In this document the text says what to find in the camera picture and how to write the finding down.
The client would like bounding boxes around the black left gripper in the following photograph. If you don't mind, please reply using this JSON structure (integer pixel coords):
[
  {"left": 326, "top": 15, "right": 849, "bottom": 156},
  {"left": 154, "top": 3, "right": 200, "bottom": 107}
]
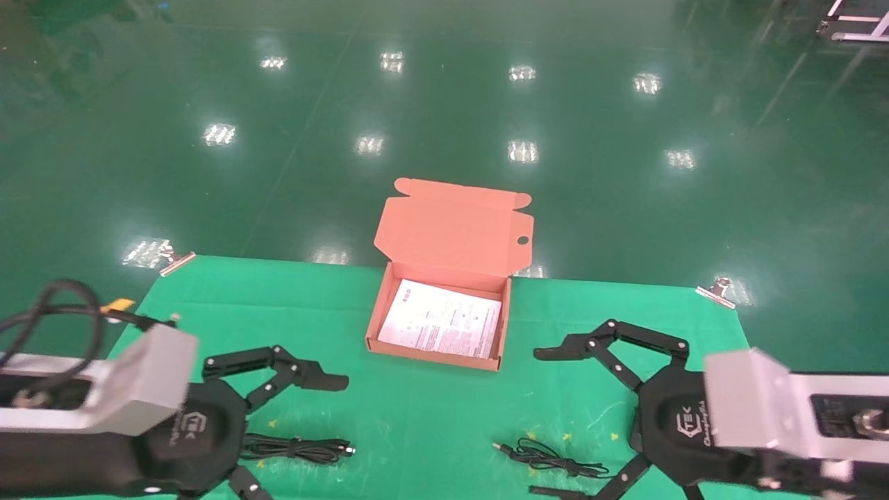
[{"left": 135, "top": 345, "right": 349, "bottom": 500}]

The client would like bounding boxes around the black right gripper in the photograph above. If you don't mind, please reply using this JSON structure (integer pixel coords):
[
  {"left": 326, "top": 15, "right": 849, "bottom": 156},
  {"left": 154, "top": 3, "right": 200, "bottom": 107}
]
[{"left": 528, "top": 319, "right": 755, "bottom": 500}]

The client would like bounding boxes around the black data cable bundle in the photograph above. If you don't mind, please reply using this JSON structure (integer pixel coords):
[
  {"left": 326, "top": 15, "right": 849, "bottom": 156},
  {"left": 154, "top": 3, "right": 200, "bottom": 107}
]
[{"left": 241, "top": 433, "right": 357, "bottom": 465}]

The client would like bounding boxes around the black mouse cable bundle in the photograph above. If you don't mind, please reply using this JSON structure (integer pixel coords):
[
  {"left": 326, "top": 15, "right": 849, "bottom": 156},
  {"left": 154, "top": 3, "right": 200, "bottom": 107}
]
[{"left": 492, "top": 437, "right": 616, "bottom": 481}]

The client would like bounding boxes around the orange cardboard box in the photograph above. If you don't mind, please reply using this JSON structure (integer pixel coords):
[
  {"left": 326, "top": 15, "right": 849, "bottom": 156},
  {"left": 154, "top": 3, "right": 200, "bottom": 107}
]
[{"left": 366, "top": 178, "right": 535, "bottom": 372}]

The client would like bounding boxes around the metal binder clip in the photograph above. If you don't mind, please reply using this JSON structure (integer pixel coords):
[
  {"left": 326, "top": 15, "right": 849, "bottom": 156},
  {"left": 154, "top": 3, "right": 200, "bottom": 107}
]
[
  {"left": 159, "top": 244, "right": 197, "bottom": 277},
  {"left": 696, "top": 277, "right": 737, "bottom": 310}
]

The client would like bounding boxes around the green table mat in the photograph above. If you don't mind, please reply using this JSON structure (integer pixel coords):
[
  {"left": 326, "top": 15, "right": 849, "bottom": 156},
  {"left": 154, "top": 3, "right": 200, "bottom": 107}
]
[{"left": 21, "top": 256, "right": 813, "bottom": 500}]

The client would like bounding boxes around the white printed paper sheet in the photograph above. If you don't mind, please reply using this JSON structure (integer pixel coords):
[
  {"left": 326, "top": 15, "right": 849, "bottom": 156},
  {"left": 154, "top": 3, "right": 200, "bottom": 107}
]
[{"left": 377, "top": 279, "right": 503, "bottom": 360}]

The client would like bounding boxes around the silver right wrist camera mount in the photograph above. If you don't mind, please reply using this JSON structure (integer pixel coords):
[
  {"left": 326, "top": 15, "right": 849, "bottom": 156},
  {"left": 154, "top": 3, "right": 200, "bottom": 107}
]
[{"left": 703, "top": 347, "right": 889, "bottom": 460}]

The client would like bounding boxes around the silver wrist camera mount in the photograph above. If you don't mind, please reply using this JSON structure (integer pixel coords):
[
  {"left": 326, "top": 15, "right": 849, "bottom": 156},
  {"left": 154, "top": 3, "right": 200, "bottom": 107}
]
[
  {"left": 0, "top": 324, "right": 199, "bottom": 437},
  {"left": 703, "top": 347, "right": 889, "bottom": 460}
]

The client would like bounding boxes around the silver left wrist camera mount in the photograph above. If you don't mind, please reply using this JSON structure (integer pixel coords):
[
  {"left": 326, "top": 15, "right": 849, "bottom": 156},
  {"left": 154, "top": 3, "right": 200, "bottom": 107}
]
[{"left": 0, "top": 324, "right": 199, "bottom": 437}]

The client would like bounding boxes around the metal frame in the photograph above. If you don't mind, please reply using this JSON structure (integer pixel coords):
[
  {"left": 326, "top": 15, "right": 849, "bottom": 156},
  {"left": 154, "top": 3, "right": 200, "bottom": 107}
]
[{"left": 817, "top": 0, "right": 889, "bottom": 44}]

